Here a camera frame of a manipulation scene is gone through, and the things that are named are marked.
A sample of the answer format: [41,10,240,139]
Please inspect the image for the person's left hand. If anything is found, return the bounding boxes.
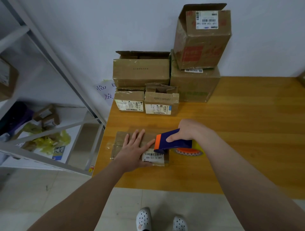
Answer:
[113,129,156,173]

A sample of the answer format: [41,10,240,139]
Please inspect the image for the person's right hand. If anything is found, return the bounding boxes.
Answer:
[166,119,215,146]

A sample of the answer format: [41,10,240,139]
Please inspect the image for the box barcode label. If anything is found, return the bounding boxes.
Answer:
[110,130,170,167]

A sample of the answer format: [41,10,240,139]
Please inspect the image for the blue orange tape dispenser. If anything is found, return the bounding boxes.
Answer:
[153,129,205,157]

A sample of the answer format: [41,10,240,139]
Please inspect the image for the stack of cardboard boxes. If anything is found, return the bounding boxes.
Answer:
[112,3,233,116]

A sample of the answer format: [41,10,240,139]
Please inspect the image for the person's left forearm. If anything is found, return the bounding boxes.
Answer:
[26,162,127,231]

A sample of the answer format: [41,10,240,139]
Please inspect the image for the person's right forearm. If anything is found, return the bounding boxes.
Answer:
[202,133,305,231]

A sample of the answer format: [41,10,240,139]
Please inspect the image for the wooden table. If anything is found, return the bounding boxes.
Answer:
[93,76,305,201]

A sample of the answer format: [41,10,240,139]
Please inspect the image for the white perforated clog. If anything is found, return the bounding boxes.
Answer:
[135,207,153,231]
[172,215,189,231]

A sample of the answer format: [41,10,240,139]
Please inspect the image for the yellow plastic bag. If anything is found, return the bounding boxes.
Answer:
[21,129,72,155]

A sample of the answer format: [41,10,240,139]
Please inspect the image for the small open carton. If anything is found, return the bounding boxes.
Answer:
[32,105,61,130]

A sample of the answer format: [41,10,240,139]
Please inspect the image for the grey metal shelf rack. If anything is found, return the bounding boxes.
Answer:
[0,0,106,177]

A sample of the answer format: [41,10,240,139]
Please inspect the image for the dark blue bag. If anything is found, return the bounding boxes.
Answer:
[0,101,34,139]

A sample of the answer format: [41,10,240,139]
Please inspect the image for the large worn shelf carton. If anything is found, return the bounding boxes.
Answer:
[0,57,20,102]

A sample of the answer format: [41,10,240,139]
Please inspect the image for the white paper wall sign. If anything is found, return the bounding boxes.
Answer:
[94,80,117,105]

